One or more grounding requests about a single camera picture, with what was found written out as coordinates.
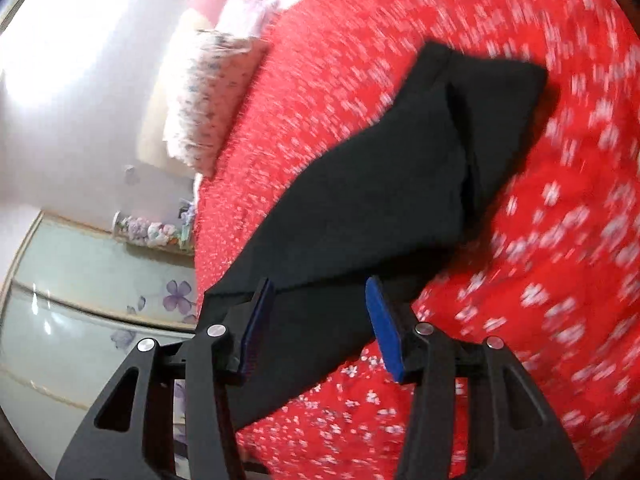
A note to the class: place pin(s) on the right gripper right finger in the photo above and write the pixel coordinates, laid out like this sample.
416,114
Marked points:
513,432

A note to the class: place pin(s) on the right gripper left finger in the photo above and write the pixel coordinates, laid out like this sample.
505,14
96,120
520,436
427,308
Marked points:
128,431

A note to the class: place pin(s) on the black pants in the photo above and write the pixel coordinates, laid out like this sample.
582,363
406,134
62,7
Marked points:
393,201

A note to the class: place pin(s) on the purple flower wardrobe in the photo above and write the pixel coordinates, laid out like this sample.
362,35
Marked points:
76,302

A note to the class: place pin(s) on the plush toy stack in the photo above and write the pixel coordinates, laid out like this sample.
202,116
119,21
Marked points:
177,238

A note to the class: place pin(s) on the floral white pillow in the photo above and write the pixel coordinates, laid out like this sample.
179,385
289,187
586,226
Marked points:
214,71

